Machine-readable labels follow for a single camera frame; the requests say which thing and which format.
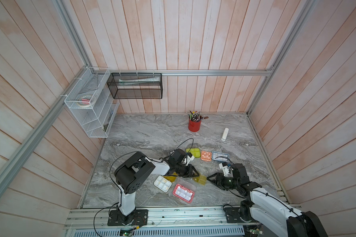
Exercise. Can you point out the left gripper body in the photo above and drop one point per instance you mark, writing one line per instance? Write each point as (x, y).
(184, 171)

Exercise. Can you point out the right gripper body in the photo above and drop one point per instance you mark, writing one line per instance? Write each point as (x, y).
(229, 182)

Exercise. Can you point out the small yellow pillbox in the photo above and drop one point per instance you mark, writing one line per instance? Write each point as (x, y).
(201, 179)

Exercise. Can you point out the orange pillbox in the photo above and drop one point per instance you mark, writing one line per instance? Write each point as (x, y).
(206, 156)

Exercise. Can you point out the green lid white pillbox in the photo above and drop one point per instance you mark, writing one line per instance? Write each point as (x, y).
(194, 152)

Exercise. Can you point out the red pillbox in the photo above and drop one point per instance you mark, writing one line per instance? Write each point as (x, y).
(183, 193)

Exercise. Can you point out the blue pillbox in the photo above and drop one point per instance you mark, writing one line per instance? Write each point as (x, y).
(220, 157)

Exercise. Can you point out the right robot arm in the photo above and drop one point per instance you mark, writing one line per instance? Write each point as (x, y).
(259, 205)

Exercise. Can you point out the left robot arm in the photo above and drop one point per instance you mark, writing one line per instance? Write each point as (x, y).
(132, 173)

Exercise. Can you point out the yellow lid white pillbox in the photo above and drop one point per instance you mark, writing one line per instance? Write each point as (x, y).
(162, 184)

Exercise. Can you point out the red pen cup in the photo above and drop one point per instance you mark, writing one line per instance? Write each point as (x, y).
(194, 126)

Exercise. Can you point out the white rectangular device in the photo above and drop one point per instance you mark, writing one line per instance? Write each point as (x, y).
(225, 134)

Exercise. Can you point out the black mesh basket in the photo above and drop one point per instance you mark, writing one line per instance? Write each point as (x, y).
(135, 85)

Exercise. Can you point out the tape roll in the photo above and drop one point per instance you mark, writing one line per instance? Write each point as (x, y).
(86, 101)

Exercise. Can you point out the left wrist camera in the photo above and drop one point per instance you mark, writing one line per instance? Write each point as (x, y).
(190, 157)

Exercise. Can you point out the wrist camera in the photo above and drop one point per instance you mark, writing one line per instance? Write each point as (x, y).
(190, 157)
(225, 169)

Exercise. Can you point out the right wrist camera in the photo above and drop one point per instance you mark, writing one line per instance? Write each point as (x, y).
(225, 169)

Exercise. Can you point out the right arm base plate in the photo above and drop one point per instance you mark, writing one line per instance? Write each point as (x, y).
(233, 216)

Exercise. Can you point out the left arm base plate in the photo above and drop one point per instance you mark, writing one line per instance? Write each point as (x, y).
(136, 218)

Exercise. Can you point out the white wire shelf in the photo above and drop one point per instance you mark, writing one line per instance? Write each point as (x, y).
(96, 121)

